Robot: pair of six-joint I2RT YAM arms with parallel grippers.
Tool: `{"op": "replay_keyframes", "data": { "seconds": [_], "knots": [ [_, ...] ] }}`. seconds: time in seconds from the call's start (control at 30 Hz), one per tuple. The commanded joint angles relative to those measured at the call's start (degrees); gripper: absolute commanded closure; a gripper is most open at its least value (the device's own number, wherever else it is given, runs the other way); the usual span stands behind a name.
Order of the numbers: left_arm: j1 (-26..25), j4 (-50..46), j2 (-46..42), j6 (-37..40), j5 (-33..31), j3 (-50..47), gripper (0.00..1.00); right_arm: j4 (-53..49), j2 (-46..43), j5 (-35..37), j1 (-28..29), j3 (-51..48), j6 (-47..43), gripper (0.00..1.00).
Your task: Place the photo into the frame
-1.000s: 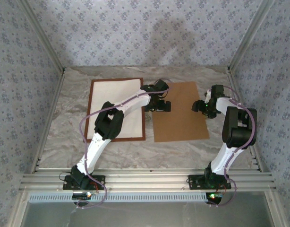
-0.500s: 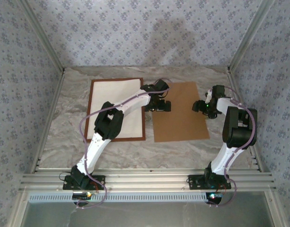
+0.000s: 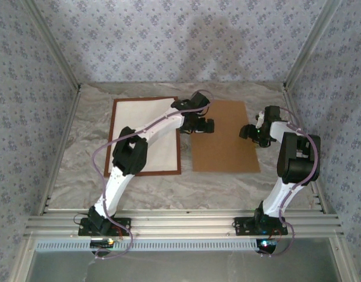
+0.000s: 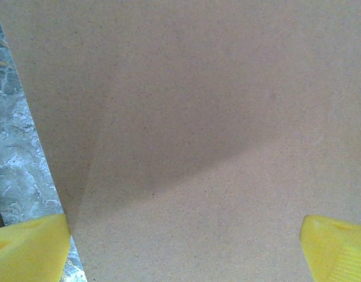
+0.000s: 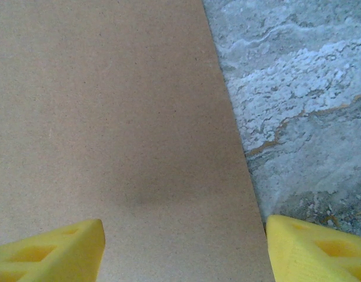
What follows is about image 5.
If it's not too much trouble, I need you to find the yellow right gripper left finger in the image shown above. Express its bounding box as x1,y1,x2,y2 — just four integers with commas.
0,219,106,282

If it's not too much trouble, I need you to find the brown fibreboard backing board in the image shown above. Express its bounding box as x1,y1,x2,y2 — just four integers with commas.
0,0,276,282

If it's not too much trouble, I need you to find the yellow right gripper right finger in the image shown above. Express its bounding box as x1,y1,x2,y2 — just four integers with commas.
265,214,361,282

